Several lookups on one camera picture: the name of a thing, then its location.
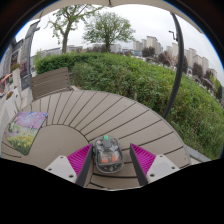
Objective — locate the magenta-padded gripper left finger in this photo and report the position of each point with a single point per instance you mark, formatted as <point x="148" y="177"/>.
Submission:
<point x="78" y="159"/>

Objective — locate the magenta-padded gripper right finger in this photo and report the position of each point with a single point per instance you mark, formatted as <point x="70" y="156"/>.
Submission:
<point x="144" y="159"/>

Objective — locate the green hedge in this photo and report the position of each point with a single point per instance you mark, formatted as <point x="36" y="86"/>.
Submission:
<point x="133" y="83"/>

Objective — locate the brown slatted outdoor chair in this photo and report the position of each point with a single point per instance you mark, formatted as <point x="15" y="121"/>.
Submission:
<point x="50" y="83"/>

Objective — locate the white planter with flowers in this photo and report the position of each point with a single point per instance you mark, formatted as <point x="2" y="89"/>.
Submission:
<point x="8" y="106"/>
<point x="15" y="75"/>

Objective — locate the dark curved parasol pole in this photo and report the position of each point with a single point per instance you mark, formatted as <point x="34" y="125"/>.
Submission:
<point x="178" y="66"/>

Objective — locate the tall grey sign pillar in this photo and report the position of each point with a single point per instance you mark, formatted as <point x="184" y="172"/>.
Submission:
<point x="26" y="56"/>

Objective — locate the far apartment buildings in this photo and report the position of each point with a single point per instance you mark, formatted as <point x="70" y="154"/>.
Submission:
<point x="151" y="43"/>

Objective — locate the grey shop front building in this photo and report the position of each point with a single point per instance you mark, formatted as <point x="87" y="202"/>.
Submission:
<point x="5" y="65"/>

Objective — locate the thin-trunked sparse tree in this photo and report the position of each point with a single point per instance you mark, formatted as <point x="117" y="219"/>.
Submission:
<point x="66" y="33"/>

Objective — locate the round leafy tree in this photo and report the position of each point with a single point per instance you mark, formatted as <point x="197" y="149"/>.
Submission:
<point x="108" y="28"/>

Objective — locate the beige parasol canopy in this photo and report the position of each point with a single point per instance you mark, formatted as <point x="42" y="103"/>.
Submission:
<point x="83" y="2"/>

